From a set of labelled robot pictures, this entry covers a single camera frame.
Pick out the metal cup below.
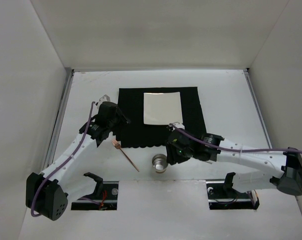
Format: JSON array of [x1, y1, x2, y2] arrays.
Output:
[[152, 154, 169, 174]]

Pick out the copper fork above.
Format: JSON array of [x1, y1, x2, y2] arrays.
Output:
[[111, 139, 140, 172]]

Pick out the square white plate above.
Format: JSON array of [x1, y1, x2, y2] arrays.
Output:
[[143, 92, 183, 126]]

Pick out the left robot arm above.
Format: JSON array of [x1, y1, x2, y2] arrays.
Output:
[[25, 101, 130, 221]]

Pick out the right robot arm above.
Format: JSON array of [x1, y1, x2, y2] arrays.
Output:
[[165, 126, 302, 196]]

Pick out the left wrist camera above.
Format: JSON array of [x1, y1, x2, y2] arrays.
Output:
[[96, 94, 111, 106]]

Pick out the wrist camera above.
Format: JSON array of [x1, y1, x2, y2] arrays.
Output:
[[96, 94, 111, 106], [168, 122, 185, 130]]

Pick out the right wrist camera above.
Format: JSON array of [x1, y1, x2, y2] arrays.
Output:
[[168, 122, 185, 130]]

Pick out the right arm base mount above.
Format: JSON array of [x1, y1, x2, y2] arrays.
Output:
[[206, 172, 260, 210]]

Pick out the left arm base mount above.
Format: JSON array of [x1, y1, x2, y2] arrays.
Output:
[[71, 172, 119, 211]]

